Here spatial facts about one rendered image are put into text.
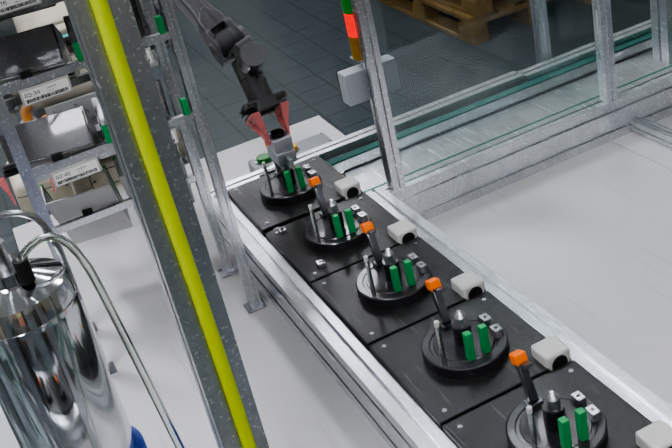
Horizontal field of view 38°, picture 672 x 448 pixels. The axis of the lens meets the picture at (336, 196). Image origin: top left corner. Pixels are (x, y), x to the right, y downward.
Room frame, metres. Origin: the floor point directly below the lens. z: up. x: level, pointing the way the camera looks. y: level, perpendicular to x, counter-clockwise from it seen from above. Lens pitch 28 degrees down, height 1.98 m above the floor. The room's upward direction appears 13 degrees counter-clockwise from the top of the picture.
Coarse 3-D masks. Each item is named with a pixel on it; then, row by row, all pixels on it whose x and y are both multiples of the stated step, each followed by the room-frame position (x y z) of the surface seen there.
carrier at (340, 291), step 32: (384, 256) 1.51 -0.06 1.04; (416, 256) 1.54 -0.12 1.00; (320, 288) 1.56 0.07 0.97; (352, 288) 1.54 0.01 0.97; (384, 288) 1.48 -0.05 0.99; (416, 288) 1.46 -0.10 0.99; (448, 288) 1.46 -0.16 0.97; (480, 288) 1.43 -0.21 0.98; (352, 320) 1.44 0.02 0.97; (384, 320) 1.41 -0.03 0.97; (416, 320) 1.39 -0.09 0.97
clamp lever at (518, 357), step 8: (512, 352) 1.13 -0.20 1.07; (520, 352) 1.12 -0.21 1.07; (512, 360) 1.12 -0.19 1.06; (520, 360) 1.11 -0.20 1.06; (520, 368) 1.11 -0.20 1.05; (520, 376) 1.11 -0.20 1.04; (528, 376) 1.11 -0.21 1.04; (528, 384) 1.10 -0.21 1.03; (528, 392) 1.10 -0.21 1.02; (536, 392) 1.10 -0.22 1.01; (528, 400) 1.09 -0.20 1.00
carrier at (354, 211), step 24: (312, 216) 1.69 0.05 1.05; (336, 216) 1.69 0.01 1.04; (360, 216) 1.73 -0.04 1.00; (384, 216) 1.77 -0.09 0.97; (288, 240) 1.76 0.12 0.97; (312, 240) 1.71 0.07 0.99; (336, 240) 1.69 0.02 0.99; (360, 240) 1.69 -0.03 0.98; (384, 240) 1.68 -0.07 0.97; (408, 240) 1.66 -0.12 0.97; (312, 264) 1.65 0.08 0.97; (336, 264) 1.63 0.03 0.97
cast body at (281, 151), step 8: (280, 128) 1.99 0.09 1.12; (272, 136) 1.98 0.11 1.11; (280, 136) 1.97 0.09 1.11; (288, 136) 1.97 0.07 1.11; (272, 144) 1.96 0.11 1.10; (280, 144) 1.96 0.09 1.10; (288, 144) 1.97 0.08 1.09; (272, 152) 1.98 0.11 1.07; (280, 152) 1.96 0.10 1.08; (288, 152) 1.96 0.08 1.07; (280, 160) 1.95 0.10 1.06; (288, 160) 1.94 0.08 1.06; (296, 160) 1.97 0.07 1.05
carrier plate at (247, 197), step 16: (304, 160) 2.12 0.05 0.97; (320, 160) 2.10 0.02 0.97; (320, 176) 2.02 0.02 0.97; (336, 176) 2.00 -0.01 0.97; (240, 192) 2.03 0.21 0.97; (256, 192) 2.01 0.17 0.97; (336, 192) 1.92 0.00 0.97; (240, 208) 1.97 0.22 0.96; (256, 208) 1.94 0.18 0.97; (272, 208) 1.92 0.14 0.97; (288, 208) 1.90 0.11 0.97; (304, 208) 1.88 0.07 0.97; (256, 224) 1.87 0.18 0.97; (272, 224) 1.85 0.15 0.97
